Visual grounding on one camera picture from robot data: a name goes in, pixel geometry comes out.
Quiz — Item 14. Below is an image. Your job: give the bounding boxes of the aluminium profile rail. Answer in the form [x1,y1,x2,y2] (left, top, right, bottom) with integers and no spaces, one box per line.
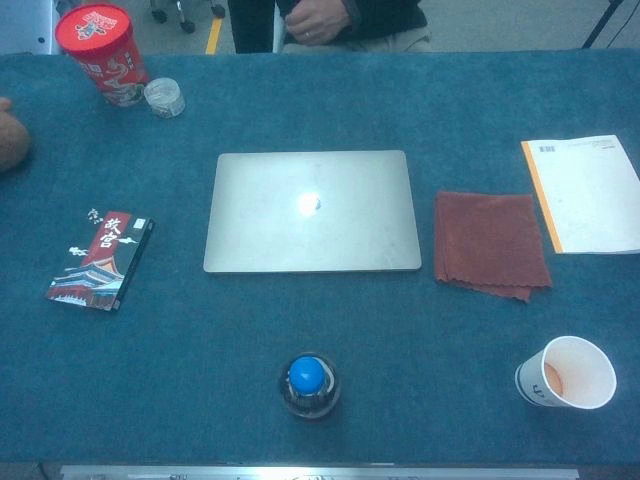
[59,464,580,480]

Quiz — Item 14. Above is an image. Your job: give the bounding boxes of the white notebook yellow spine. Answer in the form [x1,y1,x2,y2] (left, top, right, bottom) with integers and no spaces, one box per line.
[520,133,640,255]

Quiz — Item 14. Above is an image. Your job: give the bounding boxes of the seated person dark clothes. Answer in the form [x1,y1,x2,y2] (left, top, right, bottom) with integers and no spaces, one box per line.
[227,0,432,55]

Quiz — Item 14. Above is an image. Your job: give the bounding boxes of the brown folded cloth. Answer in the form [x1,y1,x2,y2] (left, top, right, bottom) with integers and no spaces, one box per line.
[433,189,553,303]

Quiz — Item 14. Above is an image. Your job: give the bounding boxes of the silver laptop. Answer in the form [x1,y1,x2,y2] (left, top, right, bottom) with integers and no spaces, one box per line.
[202,149,423,274]

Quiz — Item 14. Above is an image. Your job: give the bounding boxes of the small clear plastic jar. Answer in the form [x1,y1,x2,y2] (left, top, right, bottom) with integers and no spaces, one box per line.
[143,77,186,120]

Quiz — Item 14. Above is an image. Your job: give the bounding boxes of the black tripod leg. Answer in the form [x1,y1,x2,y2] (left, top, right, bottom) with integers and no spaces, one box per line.
[581,0,626,50]

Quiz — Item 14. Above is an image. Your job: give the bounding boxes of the palace print book box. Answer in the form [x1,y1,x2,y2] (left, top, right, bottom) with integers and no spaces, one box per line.
[43,208,155,313]

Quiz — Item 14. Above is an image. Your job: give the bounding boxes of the office chair wheel base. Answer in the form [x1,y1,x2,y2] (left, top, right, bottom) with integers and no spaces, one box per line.
[149,0,227,34]

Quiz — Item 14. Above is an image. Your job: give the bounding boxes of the white plastic panel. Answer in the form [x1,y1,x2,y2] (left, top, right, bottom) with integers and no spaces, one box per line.
[0,0,66,56]

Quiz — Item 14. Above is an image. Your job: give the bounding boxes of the white paper cup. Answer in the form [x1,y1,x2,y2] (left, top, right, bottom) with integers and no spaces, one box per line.
[514,335,618,411]

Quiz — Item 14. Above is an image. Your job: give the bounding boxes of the blue felt table cover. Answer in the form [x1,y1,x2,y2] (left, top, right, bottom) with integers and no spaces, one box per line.
[0,48,640,464]

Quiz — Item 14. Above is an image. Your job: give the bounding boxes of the red cylindrical snack canister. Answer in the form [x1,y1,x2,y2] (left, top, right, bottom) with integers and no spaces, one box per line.
[54,4,150,108]

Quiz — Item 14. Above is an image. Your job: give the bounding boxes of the brown plush toy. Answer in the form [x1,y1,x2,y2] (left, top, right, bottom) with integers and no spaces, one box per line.
[0,97,33,175]

